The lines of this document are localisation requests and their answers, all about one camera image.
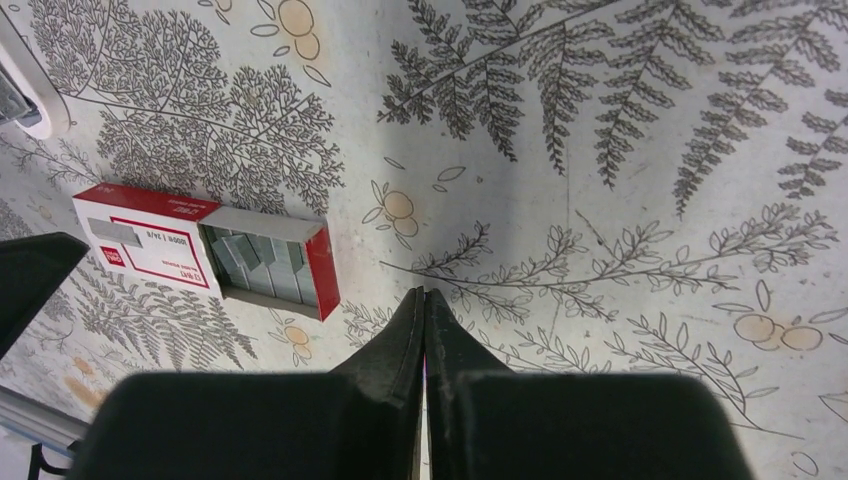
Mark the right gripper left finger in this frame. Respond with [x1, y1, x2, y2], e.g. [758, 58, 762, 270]
[69, 288, 425, 479]

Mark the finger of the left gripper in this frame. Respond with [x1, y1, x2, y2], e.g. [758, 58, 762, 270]
[1, 232, 89, 354]

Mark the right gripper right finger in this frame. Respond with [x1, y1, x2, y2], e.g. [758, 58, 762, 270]
[423, 290, 752, 479]

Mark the pink stapler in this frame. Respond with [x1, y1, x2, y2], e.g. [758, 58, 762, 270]
[1, 11, 71, 140]

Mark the grey staple strip box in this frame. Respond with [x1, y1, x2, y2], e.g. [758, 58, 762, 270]
[199, 207, 323, 307]

